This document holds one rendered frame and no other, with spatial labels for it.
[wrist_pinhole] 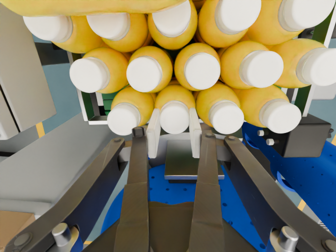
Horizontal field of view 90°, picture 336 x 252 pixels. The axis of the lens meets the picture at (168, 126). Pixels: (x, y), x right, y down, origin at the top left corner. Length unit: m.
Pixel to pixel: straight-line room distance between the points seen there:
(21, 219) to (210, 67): 0.53
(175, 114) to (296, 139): 0.24
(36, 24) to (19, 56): 0.08
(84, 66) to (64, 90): 1.34
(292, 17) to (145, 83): 0.16
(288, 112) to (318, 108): 1.47
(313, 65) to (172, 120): 0.16
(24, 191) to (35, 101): 0.40
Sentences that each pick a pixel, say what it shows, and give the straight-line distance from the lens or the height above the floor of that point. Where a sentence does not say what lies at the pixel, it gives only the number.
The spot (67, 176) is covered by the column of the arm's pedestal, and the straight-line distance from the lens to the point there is 0.67.
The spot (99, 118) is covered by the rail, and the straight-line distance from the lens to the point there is 0.36.
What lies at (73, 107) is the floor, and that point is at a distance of 1.57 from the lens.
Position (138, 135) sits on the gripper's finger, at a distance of 0.15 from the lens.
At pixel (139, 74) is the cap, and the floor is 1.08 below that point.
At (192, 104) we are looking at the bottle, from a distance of 0.25.
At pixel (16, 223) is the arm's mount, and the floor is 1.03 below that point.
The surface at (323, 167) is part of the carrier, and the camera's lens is 0.84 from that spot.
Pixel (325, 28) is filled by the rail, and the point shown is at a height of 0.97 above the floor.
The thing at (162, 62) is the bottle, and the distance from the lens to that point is 0.23.
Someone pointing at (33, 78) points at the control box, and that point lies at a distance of 0.33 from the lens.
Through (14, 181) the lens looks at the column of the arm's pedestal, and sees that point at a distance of 0.73.
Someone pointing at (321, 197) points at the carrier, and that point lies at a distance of 0.79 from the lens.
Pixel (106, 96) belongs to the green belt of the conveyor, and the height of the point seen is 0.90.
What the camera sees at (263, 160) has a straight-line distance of 1.53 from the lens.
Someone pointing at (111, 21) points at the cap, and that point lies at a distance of 0.21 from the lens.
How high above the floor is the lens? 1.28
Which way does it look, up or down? 66 degrees down
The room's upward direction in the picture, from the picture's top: 174 degrees counter-clockwise
